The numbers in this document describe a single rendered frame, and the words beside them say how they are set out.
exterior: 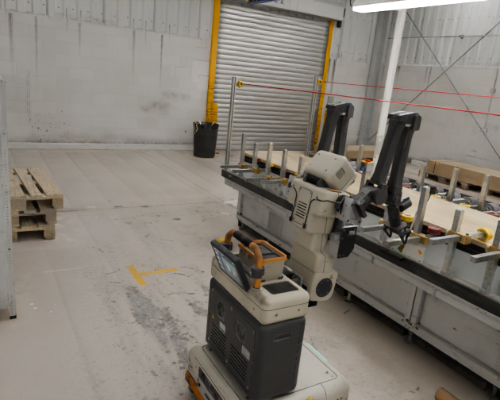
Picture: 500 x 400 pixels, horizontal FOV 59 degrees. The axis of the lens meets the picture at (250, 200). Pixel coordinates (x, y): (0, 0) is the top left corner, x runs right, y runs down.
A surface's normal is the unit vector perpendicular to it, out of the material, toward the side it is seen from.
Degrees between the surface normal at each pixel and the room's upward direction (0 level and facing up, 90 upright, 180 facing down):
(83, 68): 90
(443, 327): 90
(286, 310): 90
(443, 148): 90
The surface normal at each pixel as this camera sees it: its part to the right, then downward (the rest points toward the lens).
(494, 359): -0.86, 0.05
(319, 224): 0.50, 0.27
